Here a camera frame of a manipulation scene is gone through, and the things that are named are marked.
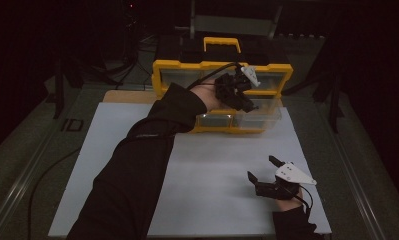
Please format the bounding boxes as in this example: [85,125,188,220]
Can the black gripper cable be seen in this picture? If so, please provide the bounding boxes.
[186,61,243,91]
[286,184,315,217]

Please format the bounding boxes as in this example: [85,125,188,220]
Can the grey metal frame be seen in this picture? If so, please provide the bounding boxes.
[189,0,284,40]

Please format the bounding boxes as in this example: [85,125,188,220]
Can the wooden board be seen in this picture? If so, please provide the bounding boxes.
[102,89,159,104]

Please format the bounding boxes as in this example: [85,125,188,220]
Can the black floor cable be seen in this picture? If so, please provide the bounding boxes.
[26,146,83,240]

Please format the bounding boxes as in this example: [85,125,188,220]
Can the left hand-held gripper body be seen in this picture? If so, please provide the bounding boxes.
[215,65,261,109]

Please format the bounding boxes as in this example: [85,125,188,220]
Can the clear plastic drawer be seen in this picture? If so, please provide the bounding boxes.
[233,98,284,131]
[201,69,236,83]
[197,113,235,128]

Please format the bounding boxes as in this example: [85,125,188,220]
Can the white board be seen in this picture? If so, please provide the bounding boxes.
[47,101,332,238]

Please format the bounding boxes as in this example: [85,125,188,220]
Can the person's left hand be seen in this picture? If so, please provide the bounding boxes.
[190,79,228,112]

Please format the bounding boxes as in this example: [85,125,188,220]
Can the metal table rail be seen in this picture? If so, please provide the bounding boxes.
[0,126,66,240]
[330,133,390,240]

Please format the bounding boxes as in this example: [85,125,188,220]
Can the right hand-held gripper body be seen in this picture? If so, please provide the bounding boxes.
[255,162,317,201]

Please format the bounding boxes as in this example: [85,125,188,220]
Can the person's right hand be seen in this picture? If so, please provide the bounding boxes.
[276,190,304,212]

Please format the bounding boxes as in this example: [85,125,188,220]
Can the black metal stand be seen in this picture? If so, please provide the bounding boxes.
[51,59,88,120]
[283,63,346,134]

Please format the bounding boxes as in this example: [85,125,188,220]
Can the yellow plastic organizer box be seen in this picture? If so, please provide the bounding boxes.
[152,34,294,134]

